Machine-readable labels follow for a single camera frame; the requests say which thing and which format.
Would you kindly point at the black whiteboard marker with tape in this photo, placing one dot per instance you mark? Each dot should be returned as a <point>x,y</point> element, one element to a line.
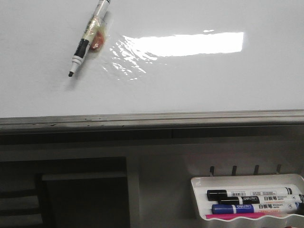
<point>96,24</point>

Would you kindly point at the white whiteboard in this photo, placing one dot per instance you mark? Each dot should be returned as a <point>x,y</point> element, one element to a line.
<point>164,63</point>

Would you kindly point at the white plastic marker tray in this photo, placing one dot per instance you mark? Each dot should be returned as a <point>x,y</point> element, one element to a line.
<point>200,186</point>

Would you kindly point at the orange magnet taped to marker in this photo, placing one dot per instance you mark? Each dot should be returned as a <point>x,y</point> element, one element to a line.
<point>97,42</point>

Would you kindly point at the black capped marker top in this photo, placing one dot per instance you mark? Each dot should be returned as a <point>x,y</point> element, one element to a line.
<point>214,195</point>

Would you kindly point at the black capped marker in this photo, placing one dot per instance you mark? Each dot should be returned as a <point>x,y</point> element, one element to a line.
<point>299,198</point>
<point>214,195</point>

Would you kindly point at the blue capped marker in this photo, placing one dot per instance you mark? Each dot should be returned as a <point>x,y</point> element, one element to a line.
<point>256,208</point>

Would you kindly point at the pink marker in tray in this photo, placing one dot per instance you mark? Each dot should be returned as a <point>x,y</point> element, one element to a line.
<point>254,215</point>

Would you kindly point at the black capped marker middle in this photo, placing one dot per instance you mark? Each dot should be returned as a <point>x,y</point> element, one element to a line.
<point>299,198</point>

